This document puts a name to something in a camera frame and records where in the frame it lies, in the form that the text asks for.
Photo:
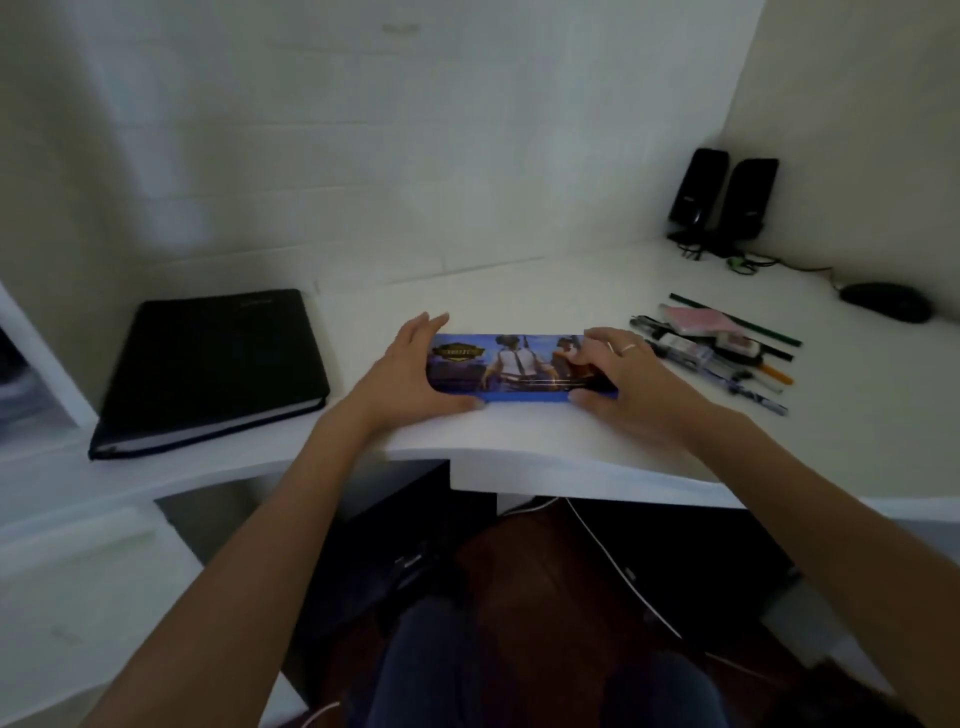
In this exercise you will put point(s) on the person's left hand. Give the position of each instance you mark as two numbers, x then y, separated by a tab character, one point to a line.
397	394

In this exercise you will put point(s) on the person's right hand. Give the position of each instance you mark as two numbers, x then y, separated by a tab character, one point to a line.
645	397

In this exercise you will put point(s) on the person's left thumb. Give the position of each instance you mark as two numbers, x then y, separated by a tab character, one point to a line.
457	405

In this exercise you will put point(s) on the person's right thumb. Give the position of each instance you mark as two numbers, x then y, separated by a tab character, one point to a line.
592	400

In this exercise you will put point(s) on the blue printed pencil case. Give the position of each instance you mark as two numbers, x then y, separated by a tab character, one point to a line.
517	367

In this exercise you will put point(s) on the person's left forearm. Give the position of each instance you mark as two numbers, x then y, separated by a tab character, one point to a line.
255	555

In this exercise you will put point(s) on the person's right forearm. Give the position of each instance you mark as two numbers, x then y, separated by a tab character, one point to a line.
832	517

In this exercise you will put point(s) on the black pen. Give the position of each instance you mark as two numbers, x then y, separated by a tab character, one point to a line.
651	328

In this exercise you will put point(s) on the white correction tape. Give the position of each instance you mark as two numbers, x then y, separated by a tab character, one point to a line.
686	347

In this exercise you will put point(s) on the pink eraser packet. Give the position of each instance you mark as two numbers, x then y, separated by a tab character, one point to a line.
697	319

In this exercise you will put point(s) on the black computer tower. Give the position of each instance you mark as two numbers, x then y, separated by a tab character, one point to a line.
390	547

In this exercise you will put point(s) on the blue patterned pen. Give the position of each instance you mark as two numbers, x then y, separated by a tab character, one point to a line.
754	397

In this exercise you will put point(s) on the green pencil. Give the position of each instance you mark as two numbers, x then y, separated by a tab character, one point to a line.
739	321

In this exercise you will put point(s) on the orange tipped pen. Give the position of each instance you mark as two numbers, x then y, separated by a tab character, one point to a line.
772	373

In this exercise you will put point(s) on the black speaker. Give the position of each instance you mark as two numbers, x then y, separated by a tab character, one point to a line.
699	187
748	196

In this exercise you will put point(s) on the black notebook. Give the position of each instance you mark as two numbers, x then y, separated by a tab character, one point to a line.
210	360

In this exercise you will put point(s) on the person's legs in blue trousers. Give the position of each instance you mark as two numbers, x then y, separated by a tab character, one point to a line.
540	675

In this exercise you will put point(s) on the black computer mouse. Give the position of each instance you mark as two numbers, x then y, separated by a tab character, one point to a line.
886	301

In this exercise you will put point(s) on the white side shelf unit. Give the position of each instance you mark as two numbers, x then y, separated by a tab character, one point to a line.
37	367

